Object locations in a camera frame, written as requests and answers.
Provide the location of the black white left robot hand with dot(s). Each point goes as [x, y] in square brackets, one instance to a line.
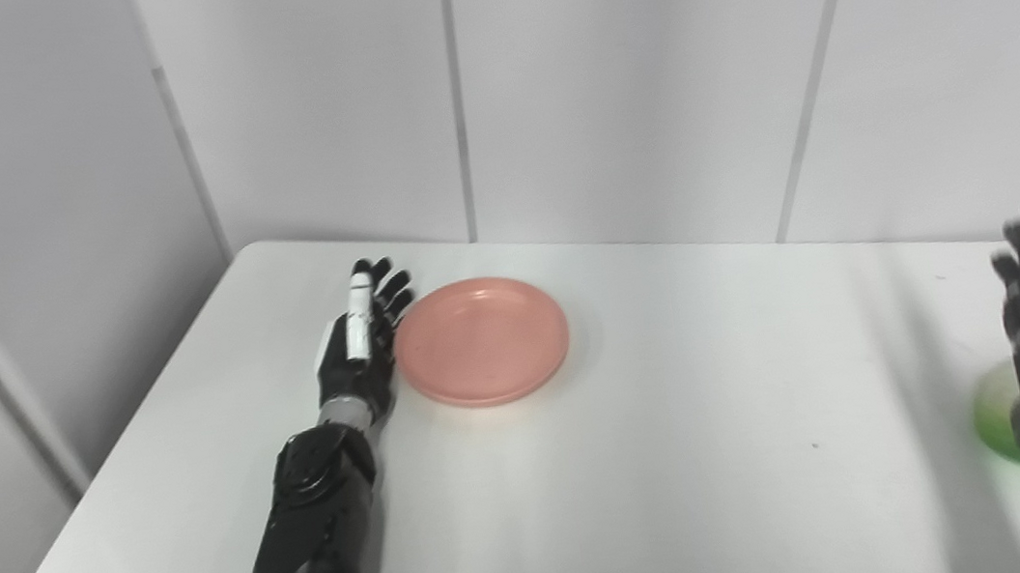
[346, 380]

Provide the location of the green white cabbage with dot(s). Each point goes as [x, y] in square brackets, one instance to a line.
[998, 416]

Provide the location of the pink round plate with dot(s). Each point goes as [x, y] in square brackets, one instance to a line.
[482, 338]

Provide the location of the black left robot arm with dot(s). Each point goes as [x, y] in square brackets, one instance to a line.
[315, 525]

